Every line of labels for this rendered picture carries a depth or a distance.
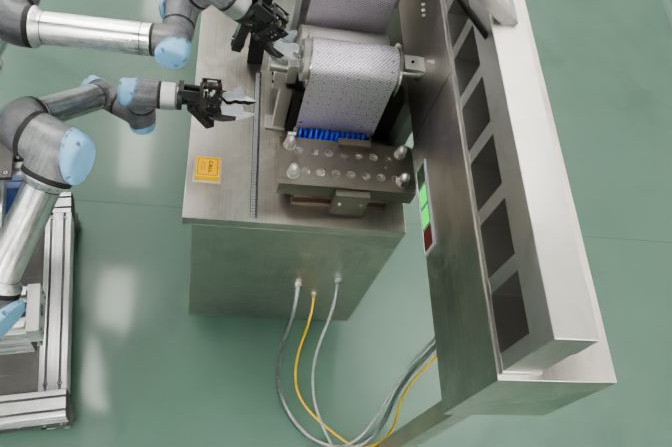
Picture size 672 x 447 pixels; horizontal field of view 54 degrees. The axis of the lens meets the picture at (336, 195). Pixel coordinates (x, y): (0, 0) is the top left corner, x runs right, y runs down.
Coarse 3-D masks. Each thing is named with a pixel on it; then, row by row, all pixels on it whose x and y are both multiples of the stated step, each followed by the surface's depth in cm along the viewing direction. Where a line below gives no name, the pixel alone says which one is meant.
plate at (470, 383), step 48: (432, 0) 179; (432, 48) 176; (432, 96) 173; (432, 144) 170; (432, 192) 167; (576, 240) 143; (432, 288) 162; (480, 288) 134; (480, 336) 132; (480, 384) 131; (528, 384) 127; (576, 384) 128
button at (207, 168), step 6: (198, 156) 194; (198, 162) 193; (204, 162) 194; (210, 162) 194; (216, 162) 194; (198, 168) 192; (204, 168) 193; (210, 168) 193; (216, 168) 193; (198, 174) 191; (204, 174) 192; (210, 174) 192; (216, 174) 192; (204, 180) 193; (210, 180) 193; (216, 180) 193
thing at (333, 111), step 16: (304, 96) 182; (320, 96) 182; (336, 96) 182; (352, 96) 182; (368, 96) 183; (304, 112) 188; (320, 112) 188; (336, 112) 188; (352, 112) 189; (368, 112) 189; (304, 128) 195; (320, 128) 195; (336, 128) 195; (352, 128) 195; (368, 128) 196
